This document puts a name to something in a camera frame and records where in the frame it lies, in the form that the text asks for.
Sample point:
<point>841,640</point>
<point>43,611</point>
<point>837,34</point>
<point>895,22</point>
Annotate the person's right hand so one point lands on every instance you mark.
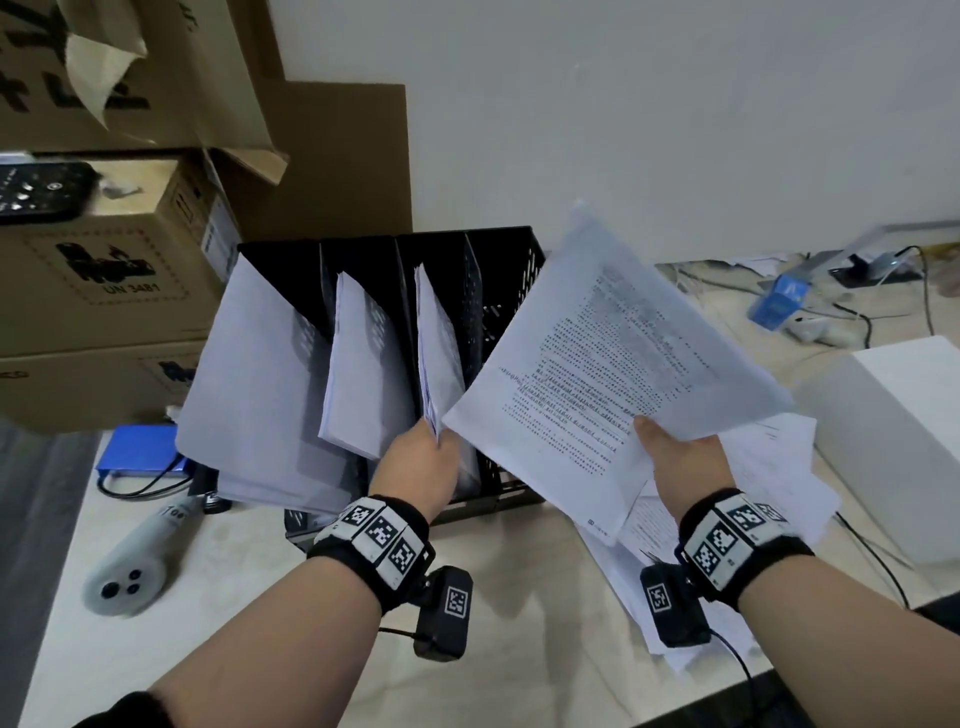
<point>682,465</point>

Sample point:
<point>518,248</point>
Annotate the person's left hand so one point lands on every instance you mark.
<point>416,465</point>

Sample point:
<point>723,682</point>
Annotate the pile of printed papers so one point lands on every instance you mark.
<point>780,480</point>

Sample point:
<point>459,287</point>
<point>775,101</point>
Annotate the printed paper bundle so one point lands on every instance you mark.
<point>439,352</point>
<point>255,390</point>
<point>367,375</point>
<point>615,360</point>

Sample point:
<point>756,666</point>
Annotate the small white paper sheet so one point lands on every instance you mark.
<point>757,264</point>

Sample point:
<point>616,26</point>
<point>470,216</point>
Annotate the black mesh file organizer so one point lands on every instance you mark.
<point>502,262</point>

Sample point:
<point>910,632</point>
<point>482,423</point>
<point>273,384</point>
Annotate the person's right forearm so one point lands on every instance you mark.
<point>840,645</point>

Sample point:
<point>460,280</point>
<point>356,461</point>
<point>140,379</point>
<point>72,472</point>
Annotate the person's left forearm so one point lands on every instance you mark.
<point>277,645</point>

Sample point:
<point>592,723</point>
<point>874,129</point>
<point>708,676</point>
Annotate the person's black sleeve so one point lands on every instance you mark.
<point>127,712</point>

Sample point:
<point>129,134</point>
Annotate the small blue box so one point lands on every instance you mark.
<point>776,304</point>

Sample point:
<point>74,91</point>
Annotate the black stapler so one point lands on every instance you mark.
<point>206,495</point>

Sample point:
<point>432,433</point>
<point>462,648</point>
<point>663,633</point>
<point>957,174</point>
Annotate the white box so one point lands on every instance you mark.
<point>900,435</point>

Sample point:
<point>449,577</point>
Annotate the crumpled white tissue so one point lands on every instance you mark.
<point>120,189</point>
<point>174,412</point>

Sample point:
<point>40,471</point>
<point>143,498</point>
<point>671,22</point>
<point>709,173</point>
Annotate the black power strip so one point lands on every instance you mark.
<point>851,277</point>

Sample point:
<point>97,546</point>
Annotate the blue power bank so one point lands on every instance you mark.
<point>142,450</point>

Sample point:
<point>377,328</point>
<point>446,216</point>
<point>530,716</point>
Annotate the grey plug adapter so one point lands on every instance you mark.
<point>889,264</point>

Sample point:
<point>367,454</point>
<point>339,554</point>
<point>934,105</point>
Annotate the white handheld controller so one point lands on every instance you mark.
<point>127,570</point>

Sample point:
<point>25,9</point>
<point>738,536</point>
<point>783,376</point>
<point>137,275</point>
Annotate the flat cardboard box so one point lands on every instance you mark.
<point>75,390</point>

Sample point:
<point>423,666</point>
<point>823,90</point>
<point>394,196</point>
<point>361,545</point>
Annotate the medium cardboard box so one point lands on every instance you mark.
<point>97,315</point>

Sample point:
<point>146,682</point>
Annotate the large lettered cardboard box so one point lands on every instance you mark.
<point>187,75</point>

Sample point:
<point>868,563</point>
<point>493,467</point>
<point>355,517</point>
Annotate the black smartphone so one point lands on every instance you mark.
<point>45,191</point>

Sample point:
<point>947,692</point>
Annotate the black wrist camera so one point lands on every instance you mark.
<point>442,611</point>
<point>667,604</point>

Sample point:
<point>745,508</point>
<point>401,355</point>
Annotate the grey metal bracket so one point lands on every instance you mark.
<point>862,244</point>

